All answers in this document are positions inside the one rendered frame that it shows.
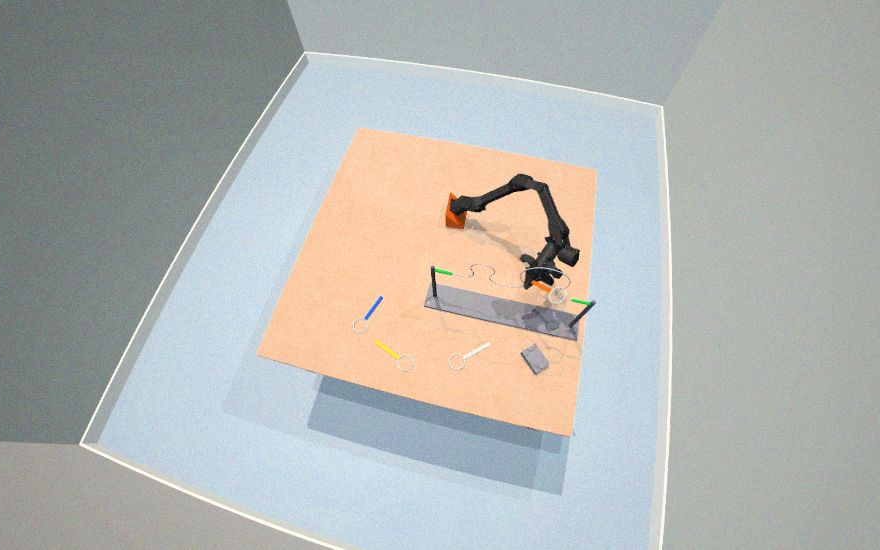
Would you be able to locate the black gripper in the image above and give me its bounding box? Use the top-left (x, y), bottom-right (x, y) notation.
top-left (519, 250), bottom-right (555, 290)

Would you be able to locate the white ring with blue handle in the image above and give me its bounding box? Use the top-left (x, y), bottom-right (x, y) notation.
top-left (353, 296), bottom-right (383, 333)

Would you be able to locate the grey hoop with yellow handle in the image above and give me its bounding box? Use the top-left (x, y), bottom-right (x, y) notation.
top-left (375, 340), bottom-right (413, 371)

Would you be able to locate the white ring with straight handle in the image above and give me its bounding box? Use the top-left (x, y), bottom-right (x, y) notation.
top-left (449, 342), bottom-right (491, 370)

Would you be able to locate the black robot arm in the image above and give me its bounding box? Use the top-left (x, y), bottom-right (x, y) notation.
top-left (450, 173), bottom-right (580, 267)

